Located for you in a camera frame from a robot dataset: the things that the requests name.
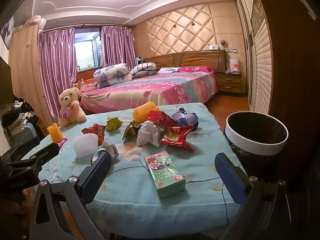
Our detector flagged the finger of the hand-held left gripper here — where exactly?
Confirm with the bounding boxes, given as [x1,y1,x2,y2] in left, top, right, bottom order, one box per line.
[0,136,42,161]
[5,142,61,174]

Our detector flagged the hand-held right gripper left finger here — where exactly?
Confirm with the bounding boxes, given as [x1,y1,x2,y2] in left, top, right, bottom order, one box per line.
[29,151,113,240]

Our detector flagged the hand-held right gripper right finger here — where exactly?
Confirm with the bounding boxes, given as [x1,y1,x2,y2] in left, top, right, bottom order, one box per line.
[214,152,290,240]

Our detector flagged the orange foam net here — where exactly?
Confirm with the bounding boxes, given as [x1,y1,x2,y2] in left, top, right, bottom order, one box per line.
[47,123,64,142]

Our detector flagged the white rimmed black trash bin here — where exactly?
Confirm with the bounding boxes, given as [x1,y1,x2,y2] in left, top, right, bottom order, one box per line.
[223,110,289,180]

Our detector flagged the yellow-green wrapper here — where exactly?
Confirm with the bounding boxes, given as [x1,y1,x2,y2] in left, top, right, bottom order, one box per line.
[105,116,123,131]

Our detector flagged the green milk carton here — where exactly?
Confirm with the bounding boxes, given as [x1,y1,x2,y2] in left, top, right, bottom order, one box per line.
[144,151,187,200]

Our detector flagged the large red snack packet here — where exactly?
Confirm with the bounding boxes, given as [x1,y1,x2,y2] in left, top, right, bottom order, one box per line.
[160,124,195,153]

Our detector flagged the yellow foam net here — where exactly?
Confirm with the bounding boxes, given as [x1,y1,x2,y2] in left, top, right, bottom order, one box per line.
[132,102,160,121]

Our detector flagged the red and white milk carton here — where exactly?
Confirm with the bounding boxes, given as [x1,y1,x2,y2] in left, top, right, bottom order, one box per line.
[147,110,173,128]

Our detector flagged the blue stool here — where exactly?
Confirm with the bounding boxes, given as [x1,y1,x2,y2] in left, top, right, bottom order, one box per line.
[11,122,37,145]

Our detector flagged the grey crumpled wrapper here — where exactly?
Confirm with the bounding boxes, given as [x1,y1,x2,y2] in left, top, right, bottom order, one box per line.
[100,141,119,158]

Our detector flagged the pile of clothes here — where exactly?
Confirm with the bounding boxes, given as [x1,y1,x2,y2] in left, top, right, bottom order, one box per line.
[1,97,35,130]

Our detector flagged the teal floral tablecloth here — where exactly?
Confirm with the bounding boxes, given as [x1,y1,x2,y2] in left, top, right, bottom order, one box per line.
[22,102,247,233]

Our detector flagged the small red packet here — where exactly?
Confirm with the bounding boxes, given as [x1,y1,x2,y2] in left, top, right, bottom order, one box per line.
[81,124,105,145]

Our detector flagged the gold wrapper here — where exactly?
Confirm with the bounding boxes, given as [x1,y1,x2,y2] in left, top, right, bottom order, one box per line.
[122,121,143,140]

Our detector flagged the cream teddy bear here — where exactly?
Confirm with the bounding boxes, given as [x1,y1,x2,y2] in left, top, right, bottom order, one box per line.
[57,87,87,127]

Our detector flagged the white crumpled tissue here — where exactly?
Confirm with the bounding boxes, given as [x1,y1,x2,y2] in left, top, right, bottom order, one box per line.
[136,120,167,147]

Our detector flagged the crushed blue plastic bottle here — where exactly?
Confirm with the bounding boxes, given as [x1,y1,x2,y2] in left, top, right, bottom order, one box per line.
[171,107,199,130]

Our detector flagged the light wooden wardrobe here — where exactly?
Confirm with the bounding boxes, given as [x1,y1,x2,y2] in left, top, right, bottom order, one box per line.
[9,22,54,130]

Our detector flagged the pink curtain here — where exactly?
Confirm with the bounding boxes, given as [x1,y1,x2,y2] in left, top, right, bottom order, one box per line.
[100,25,137,69]
[40,27,78,123]

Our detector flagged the wooden nightstand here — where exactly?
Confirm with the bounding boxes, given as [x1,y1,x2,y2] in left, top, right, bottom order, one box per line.
[215,72,247,95]

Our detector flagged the bed with pink floral sheet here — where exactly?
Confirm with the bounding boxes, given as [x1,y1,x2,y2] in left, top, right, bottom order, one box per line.
[79,70,218,113]

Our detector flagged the folded quilt with blue hearts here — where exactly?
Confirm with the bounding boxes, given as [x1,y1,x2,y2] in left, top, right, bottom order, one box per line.
[93,63,133,89]

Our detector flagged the white box with orange label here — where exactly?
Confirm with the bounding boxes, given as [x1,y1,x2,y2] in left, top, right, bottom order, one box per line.
[229,59,240,73]

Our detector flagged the window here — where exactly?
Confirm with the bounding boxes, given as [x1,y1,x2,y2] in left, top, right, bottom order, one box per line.
[74,27,102,70]

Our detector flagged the pink floral pillow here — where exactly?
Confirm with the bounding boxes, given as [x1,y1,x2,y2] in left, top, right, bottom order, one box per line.
[177,66,215,73]

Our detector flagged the white louvre wardrobe doors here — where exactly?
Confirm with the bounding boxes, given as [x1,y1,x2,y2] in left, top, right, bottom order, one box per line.
[231,0,273,115]

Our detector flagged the folded grey striped quilt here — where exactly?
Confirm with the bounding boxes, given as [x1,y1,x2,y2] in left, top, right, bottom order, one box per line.
[129,62,157,78]

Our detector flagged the white pillow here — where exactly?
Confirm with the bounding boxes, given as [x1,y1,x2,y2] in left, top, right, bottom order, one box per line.
[157,67,182,74]

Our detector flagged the pink bags on wardrobe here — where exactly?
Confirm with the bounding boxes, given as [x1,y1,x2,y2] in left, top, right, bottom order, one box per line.
[24,15,47,29]

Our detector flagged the wooden headboard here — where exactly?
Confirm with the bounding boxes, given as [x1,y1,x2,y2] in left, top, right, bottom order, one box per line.
[142,50,227,73]

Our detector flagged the brown wooden wardrobe panel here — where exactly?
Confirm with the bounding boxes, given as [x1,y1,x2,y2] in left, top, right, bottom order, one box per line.
[250,0,320,180]

